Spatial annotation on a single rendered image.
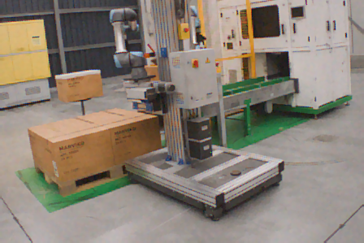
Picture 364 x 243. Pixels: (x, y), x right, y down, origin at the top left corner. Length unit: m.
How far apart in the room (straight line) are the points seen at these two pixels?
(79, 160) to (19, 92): 7.54
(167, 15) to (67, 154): 1.58
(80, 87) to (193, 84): 2.82
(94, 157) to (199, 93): 1.27
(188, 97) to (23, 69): 8.38
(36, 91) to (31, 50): 1.22
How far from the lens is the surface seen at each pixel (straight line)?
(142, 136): 3.74
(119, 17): 3.25
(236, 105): 4.41
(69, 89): 5.32
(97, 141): 3.50
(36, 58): 10.92
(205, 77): 2.95
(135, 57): 3.16
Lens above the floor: 1.31
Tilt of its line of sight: 10 degrees down
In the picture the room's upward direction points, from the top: 6 degrees counter-clockwise
